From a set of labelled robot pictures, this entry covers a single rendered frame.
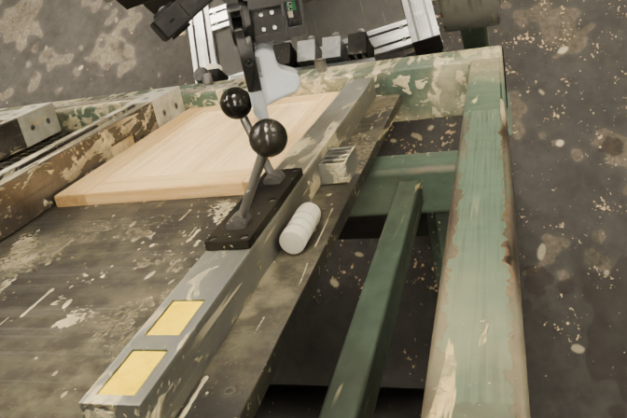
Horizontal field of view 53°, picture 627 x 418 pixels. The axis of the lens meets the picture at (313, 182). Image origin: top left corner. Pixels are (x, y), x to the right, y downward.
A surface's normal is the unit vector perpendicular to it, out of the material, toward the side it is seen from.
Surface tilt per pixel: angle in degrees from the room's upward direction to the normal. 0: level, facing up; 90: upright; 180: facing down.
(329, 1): 0
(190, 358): 90
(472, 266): 54
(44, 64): 0
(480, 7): 90
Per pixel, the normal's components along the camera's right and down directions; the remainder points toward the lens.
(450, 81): -0.25, 0.38
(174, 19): 0.10, 0.34
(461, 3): 0.00, 0.97
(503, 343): -0.18, -0.92
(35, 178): 0.95, -0.07
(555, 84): -0.30, -0.23
